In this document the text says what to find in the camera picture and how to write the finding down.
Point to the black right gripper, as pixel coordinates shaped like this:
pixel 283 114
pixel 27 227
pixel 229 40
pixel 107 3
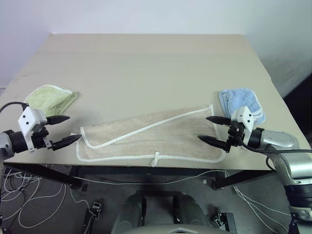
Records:
pixel 235 134

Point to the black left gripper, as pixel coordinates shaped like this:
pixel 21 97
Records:
pixel 39 140

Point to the beige towel with white trim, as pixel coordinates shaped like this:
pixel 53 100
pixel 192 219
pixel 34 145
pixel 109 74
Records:
pixel 170 141

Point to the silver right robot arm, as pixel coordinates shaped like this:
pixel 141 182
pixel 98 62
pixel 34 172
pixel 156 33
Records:
pixel 290 165

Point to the folded green towel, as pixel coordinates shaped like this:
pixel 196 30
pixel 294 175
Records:
pixel 48 97

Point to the folded blue towel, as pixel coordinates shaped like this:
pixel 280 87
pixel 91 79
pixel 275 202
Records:
pixel 234 97

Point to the dark grey rounded shape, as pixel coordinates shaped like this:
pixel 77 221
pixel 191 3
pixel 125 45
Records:
pixel 131 209
pixel 190 209

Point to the black floor clamp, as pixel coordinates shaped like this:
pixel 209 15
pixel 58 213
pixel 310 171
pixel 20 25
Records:
pixel 96 208
pixel 223 219

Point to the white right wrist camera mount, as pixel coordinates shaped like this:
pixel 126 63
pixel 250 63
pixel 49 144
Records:
pixel 246 119

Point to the black table frame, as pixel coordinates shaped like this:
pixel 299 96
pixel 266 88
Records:
pixel 48 174

